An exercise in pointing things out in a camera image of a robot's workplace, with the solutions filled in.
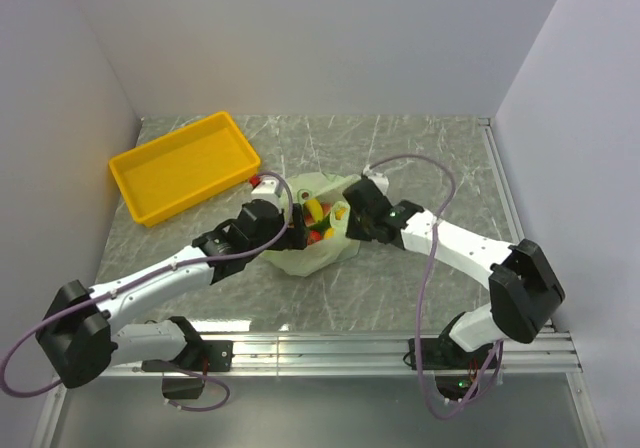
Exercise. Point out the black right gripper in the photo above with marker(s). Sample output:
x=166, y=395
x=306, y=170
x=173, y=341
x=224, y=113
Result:
x=355, y=233

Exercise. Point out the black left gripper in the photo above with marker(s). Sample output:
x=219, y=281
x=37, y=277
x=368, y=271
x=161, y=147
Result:
x=293, y=237

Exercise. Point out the green plastic bag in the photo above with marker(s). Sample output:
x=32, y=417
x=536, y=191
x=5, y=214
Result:
x=327, y=189

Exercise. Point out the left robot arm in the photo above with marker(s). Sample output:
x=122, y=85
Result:
x=89, y=329

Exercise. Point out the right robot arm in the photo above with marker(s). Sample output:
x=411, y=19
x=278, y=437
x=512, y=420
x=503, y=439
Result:
x=524, y=290

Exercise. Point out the red toy fruit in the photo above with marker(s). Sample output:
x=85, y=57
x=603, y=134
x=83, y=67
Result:
x=314, y=237

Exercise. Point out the green toy fruit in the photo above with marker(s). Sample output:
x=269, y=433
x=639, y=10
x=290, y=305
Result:
x=321, y=226

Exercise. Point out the yellow toy lemon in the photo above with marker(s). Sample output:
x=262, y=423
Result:
x=339, y=210

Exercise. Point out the yellow toy banana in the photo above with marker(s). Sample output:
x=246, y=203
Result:
x=314, y=210

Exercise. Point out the yellow plastic tray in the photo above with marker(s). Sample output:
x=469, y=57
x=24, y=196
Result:
x=178, y=170

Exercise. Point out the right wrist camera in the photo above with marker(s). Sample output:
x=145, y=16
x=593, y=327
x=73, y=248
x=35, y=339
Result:
x=379, y=179

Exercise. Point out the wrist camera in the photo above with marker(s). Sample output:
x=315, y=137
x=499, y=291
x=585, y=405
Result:
x=379, y=179
x=266, y=188

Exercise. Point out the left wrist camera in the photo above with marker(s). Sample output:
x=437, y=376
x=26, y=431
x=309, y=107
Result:
x=266, y=188

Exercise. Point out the aluminium side rail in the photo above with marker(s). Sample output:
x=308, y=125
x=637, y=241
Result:
x=507, y=200

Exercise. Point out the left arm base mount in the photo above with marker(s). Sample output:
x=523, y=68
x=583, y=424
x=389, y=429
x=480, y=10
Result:
x=187, y=375

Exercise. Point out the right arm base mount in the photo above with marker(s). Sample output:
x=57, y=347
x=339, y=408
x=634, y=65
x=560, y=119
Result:
x=454, y=369

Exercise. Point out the aluminium front rail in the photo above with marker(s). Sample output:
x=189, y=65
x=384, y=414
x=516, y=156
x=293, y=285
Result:
x=282, y=354

